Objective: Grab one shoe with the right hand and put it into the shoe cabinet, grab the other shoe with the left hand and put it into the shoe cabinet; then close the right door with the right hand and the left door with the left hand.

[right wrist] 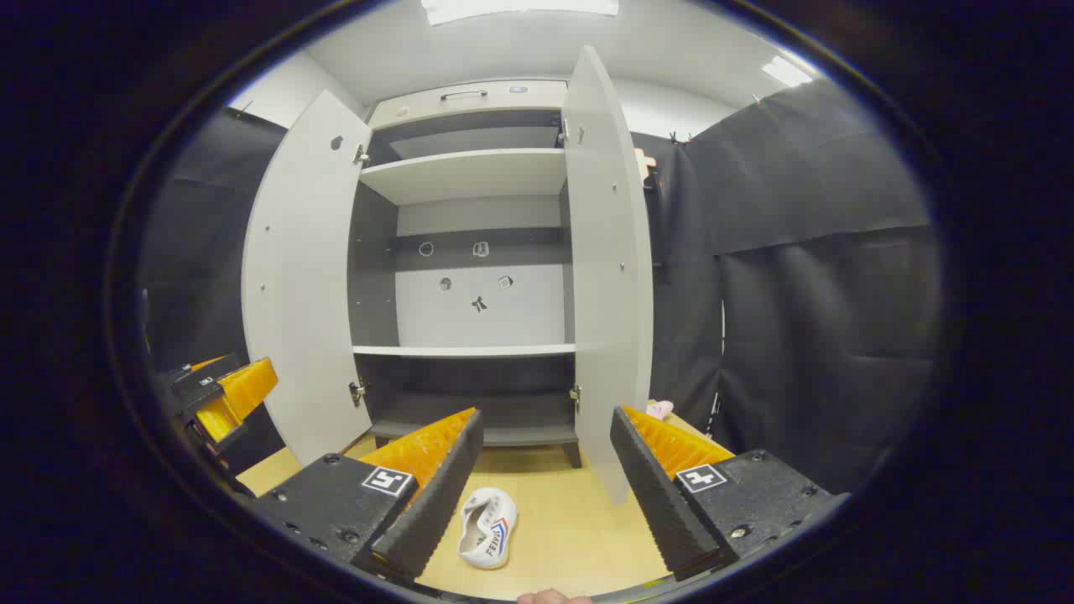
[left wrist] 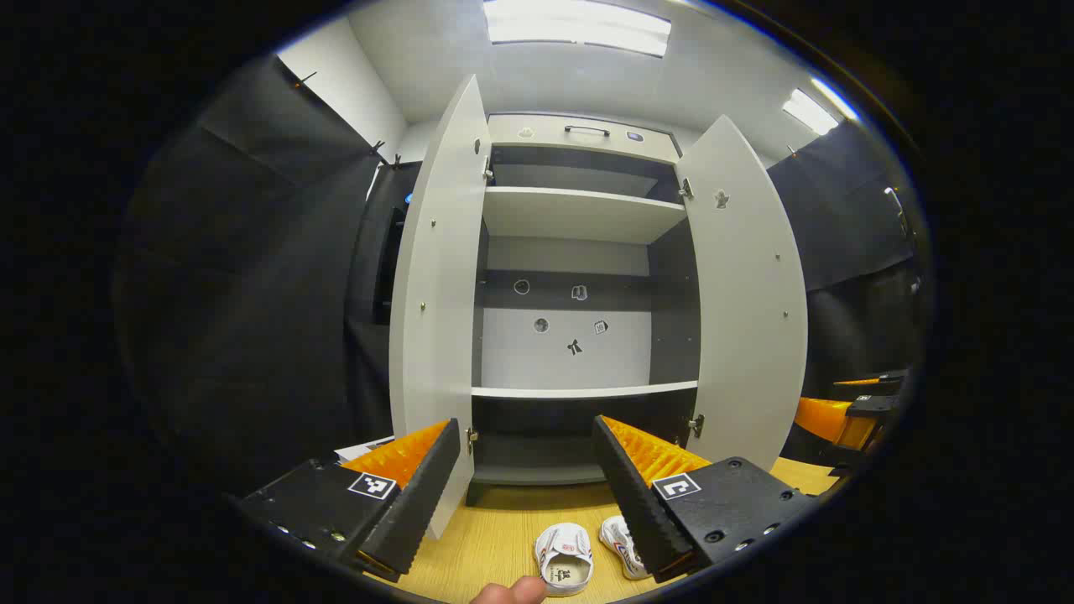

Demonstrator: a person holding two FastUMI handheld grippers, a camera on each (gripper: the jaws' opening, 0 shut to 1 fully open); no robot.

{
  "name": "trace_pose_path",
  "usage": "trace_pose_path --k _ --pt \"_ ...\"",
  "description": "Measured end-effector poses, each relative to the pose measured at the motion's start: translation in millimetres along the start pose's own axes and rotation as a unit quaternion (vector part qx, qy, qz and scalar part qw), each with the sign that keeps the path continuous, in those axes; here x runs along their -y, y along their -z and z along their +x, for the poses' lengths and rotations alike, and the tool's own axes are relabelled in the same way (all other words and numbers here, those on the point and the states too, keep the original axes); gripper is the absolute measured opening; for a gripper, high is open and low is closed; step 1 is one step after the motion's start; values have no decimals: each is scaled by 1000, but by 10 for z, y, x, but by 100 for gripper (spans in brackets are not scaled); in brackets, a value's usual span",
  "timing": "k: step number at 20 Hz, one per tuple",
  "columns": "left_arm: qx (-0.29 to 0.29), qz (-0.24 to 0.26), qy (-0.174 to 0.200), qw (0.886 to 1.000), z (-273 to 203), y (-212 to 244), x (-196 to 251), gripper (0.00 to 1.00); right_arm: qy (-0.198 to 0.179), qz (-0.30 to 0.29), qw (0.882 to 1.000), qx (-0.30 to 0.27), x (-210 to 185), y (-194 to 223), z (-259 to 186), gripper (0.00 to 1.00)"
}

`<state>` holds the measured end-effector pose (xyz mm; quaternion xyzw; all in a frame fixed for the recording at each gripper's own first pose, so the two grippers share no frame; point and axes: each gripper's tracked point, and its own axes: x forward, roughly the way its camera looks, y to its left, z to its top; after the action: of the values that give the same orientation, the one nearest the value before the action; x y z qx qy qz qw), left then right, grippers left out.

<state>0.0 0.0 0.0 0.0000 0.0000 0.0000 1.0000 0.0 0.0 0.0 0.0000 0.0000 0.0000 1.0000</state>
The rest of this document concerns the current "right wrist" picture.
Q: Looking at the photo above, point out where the black backdrop cloth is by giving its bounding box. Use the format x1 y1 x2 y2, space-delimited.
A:
138 80 941 496

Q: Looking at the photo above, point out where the white canvas shoe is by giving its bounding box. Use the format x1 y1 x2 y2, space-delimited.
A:
457 487 519 570

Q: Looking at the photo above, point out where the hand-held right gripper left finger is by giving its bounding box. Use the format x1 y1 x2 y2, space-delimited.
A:
248 408 485 581

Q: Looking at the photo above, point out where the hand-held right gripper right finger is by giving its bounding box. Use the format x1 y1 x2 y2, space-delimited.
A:
610 406 848 581

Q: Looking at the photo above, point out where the small ceiling light panel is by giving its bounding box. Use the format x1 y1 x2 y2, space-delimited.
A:
762 55 813 87

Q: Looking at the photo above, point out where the grey shoe cabinet door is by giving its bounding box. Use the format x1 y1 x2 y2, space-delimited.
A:
242 90 373 466
560 46 654 504

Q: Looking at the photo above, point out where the large ceiling light panel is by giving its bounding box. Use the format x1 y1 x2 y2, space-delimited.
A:
421 0 620 26

